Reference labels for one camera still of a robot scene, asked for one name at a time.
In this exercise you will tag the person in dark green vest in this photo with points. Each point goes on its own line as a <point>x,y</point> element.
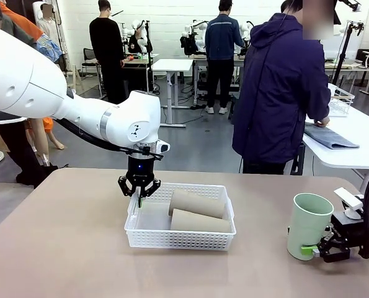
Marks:
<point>20,149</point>

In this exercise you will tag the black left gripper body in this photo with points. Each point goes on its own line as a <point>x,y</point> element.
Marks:
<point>139,169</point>

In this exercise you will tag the white humanoid robot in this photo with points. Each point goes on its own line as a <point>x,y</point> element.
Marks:
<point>139,35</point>

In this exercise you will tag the bare mannequin legs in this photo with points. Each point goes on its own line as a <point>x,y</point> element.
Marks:
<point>44,139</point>

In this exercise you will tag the long wooden top desk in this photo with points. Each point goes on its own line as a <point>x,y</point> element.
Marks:
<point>347,66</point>

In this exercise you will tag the person in purple jacket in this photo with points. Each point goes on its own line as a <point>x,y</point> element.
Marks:
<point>277,93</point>

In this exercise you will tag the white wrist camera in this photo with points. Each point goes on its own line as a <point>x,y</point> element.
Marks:
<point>163,146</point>
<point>348,200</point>

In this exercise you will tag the grey folded towel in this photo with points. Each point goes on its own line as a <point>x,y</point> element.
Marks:
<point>330,136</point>

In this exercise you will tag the white standing desk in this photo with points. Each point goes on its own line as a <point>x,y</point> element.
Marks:
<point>171,66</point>

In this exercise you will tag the person in orange patterned top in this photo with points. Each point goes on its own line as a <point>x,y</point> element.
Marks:
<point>44,46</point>

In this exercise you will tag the white perforated plastic basket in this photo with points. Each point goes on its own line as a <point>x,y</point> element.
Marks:
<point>178,240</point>

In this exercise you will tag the brown cylindrical cup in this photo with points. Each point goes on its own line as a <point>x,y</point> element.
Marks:
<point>202,222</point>
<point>199,203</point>

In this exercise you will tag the person in blue jacket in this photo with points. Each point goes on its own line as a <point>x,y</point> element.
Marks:
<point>223,46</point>

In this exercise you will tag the person's right hand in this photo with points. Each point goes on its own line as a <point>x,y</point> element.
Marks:
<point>322,121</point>

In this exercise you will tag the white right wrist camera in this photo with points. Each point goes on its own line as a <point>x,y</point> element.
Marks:
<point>348,200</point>

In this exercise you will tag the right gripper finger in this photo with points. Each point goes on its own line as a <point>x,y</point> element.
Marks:
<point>334,253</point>
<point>326,233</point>

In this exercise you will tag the pale green cup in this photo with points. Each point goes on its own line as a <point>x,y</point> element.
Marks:
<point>308,229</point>

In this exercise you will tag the small wooden stool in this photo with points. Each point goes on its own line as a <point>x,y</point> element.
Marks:
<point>75,77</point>

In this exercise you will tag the black mesh chair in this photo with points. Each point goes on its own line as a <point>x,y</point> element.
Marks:
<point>89,59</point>

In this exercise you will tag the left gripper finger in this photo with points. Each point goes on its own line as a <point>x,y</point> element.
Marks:
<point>126,186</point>
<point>151,187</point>

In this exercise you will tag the black camera tripod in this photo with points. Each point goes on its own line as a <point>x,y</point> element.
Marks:
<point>344,52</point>

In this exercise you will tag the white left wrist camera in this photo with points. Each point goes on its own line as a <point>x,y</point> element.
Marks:
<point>163,146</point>

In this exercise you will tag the person in black clothes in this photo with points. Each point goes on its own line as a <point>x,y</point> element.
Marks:
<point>105,59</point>

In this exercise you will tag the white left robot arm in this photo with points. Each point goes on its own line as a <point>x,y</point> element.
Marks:
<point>47,80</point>

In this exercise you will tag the wooden top work desk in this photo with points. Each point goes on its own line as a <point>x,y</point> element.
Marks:
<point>139,62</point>

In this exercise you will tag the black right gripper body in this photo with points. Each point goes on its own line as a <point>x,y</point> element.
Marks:
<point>347,229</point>

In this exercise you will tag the white side table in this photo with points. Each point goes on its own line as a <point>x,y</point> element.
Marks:
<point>358,155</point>

